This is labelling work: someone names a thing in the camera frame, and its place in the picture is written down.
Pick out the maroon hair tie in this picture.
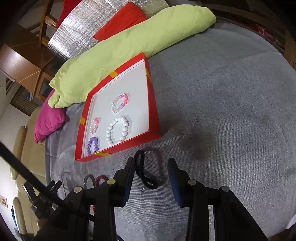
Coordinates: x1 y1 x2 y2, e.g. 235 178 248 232
95 174 110 188

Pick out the silver metal cuff bangle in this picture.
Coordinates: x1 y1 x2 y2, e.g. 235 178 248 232
83 174 96 190

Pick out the black hair tie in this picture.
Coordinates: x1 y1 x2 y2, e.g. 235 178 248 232
133 149 165 190

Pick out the small pale pink bead bracelet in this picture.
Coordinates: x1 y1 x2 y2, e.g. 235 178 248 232
90 117 101 135

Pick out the pink white bead bracelet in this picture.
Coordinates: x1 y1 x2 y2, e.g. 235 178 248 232
110 93 130 114

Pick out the beige leather headboard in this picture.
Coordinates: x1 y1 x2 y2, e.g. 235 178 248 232
11 107 46 235

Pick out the red shallow cardboard box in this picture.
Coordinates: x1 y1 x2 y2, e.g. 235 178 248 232
74 53 161 162

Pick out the magenta pillow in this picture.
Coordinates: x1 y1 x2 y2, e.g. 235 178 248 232
34 89 66 143

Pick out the grey bed blanket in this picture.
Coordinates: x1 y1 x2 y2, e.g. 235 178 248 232
45 22 295 240

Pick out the light green pillow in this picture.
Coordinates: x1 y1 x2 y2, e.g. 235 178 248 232
48 4 216 108

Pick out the wooden cabinet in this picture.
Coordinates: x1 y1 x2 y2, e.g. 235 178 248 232
1 24 65 101

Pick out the silver foil insulation sheet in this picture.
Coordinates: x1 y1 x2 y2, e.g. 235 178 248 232
48 1 168 59

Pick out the red pillow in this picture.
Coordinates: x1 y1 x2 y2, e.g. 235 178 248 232
93 1 148 42

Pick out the purple bead bracelet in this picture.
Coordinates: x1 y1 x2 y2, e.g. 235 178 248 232
86 136 99 156

